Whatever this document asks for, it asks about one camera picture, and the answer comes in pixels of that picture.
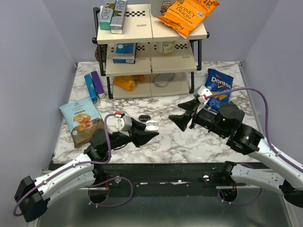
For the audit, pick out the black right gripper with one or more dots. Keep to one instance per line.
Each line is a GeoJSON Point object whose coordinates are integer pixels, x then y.
{"type": "Point", "coordinates": [181, 119]}

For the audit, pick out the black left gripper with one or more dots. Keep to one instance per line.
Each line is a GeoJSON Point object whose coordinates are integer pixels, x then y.
{"type": "Point", "coordinates": [140, 137]}

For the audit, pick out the white earbud charging case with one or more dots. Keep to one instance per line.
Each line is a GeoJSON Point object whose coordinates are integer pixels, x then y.
{"type": "Point", "coordinates": [152, 125]}

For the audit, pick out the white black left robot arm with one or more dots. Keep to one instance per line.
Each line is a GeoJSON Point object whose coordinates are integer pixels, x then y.
{"type": "Point", "coordinates": [34, 196]}

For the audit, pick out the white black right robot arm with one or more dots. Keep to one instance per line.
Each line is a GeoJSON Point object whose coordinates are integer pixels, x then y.
{"type": "Point", "coordinates": [285, 180]}

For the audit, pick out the blue Doritos bag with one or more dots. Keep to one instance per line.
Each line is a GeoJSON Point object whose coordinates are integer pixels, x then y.
{"type": "Point", "coordinates": [218, 82]}

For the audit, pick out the orange plastic bag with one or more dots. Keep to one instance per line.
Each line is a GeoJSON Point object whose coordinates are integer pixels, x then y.
{"type": "Point", "coordinates": [128, 82]}

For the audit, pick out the purple tube box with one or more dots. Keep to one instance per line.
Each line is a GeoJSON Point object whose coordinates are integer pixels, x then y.
{"type": "Point", "coordinates": [98, 85]}

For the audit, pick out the cassava chips bag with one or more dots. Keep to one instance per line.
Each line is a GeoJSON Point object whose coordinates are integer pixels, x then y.
{"type": "Point", "coordinates": [83, 119]}

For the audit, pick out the beige three-tier shelf rack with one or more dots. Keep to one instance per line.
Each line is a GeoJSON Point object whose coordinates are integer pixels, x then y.
{"type": "Point", "coordinates": [146, 30]}

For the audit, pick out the white printed mug middle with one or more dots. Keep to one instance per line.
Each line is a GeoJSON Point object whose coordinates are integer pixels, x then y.
{"type": "Point", "coordinates": [165, 47]}

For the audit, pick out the white printed mug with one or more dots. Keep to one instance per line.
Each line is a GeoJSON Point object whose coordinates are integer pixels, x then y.
{"type": "Point", "coordinates": [159, 7]}
{"type": "Point", "coordinates": [165, 47]}

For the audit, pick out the blue tube box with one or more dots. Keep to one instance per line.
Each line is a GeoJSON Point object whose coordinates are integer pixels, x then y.
{"type": "Point", "coordinates": [91, 88]}

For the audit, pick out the blue white box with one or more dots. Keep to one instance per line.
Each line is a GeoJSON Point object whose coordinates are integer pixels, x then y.
{"type": "Point", "coordinates": [125, 53]}

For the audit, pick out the brown object behind rack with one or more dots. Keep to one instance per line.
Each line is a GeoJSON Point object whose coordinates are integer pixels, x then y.
{"type": "Point", "coordinates": [101, 51]}

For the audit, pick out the orange honey dijon chips bag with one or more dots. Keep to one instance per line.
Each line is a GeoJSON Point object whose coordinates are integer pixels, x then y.
{"type": "Point", "coordinates": [184, 16]}

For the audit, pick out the white printed mug top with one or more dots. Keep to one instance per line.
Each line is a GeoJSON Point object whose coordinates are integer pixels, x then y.
{"type": "Point", "coordinates": [159, 7]}

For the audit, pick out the teal toothpaste box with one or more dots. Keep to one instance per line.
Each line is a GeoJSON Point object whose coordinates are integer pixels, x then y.
{"type": "Point", "coordinates": [106, 15]}

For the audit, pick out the silver toothpaste box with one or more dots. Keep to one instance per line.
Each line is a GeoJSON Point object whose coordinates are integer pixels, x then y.
{"type": "Point", "coordinates": [118, 18]}

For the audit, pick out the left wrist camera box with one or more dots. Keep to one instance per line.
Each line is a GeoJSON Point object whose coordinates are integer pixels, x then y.
{"type": "Point", "coordinates": [124, 123]}

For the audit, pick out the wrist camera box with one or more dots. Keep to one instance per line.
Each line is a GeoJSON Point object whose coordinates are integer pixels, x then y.
{"type": "Point", "coordinates": [124, 123]}
{"type": "Point", "coordinates": [200, 95]}

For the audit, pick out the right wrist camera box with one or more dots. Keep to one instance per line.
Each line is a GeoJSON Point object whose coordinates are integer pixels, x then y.
{"type": "Point", "coordinates": [200, 95]}

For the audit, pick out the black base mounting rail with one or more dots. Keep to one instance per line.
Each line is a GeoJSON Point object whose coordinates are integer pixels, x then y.
{"type": "Point", "coordinates": [164, 180]}

